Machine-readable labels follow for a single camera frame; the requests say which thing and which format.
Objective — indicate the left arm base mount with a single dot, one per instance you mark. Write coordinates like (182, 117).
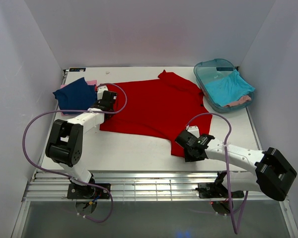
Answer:
(76, 191)

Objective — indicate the navy blue folded t shirt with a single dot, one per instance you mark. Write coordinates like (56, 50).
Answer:
(74, 95)

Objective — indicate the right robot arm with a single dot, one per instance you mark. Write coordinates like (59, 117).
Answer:
(267, 171)

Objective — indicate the pink folded t shirt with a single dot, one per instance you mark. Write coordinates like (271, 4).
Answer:
(90, 82)

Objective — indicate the blue label sticker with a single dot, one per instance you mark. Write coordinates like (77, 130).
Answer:
(76, 69)

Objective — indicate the teal plastic bin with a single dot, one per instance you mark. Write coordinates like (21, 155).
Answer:
(212, 70)

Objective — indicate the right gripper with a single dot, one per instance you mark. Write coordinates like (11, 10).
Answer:
(188, 157)

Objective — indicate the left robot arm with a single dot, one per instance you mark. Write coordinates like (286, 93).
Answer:
(65, 141)

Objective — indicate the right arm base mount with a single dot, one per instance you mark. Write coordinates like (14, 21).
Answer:
(211, 190)

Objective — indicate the turquoise t shirt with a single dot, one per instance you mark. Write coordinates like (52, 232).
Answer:
(228, 89)

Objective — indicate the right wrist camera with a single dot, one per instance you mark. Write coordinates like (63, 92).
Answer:
(193, 130)

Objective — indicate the aluminium rail frame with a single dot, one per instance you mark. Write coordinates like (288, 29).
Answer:
(153, 192)

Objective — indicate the red t shirt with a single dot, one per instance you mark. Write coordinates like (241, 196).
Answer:
(160, 108)

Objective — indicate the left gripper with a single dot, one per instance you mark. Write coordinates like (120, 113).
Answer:
(109, 115)

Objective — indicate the salmon pink t shirt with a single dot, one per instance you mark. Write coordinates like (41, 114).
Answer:
(240, 101)

